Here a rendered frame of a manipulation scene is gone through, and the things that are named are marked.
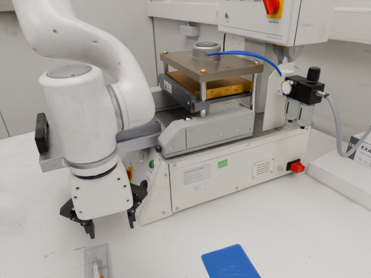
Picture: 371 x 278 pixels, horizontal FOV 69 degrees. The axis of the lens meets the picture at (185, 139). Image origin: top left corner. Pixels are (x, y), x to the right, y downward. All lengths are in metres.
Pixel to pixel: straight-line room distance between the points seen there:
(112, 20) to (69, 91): 1.85
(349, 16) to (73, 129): 0.93
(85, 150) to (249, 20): 0.58
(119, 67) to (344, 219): 0.66
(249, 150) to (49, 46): 0.52
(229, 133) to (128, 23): 1.70
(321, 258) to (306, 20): 0.54
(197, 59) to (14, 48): 1.56
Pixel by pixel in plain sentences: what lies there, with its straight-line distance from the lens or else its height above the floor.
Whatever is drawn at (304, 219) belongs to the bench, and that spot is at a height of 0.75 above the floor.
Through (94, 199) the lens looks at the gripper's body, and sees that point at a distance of 0.50.
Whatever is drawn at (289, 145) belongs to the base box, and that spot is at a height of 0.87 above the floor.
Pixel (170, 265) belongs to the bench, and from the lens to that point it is 0.65.
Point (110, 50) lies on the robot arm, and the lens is 0.46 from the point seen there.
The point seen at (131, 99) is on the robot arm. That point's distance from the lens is 0.42.
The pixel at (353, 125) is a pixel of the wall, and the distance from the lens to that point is 1.19.
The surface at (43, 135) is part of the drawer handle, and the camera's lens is 0.66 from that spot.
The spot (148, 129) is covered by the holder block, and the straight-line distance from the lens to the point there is 0.65.
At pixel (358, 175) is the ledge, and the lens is 0.92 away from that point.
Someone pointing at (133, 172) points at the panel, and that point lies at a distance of 0.80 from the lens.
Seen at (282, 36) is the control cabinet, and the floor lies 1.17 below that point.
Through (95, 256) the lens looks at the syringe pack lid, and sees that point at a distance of 0.67.
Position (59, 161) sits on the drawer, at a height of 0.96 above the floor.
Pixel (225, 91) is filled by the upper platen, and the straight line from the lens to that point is 0.71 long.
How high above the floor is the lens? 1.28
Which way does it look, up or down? 29 degrees down
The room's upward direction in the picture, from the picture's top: 2 degrees counter-clockwise
